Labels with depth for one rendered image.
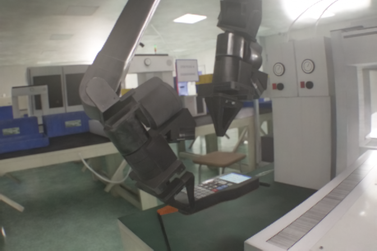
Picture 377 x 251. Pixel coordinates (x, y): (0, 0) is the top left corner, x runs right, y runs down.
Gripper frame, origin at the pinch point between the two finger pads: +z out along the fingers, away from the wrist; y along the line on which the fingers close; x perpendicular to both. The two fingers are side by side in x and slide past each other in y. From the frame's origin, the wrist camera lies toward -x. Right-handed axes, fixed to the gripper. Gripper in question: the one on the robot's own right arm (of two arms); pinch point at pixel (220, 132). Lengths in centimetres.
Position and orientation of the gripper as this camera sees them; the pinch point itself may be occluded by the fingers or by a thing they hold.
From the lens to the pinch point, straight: 52.8
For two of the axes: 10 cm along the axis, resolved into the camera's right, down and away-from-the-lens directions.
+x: -8.0, -1.5, -5.8
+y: -5.9, -0.1, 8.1
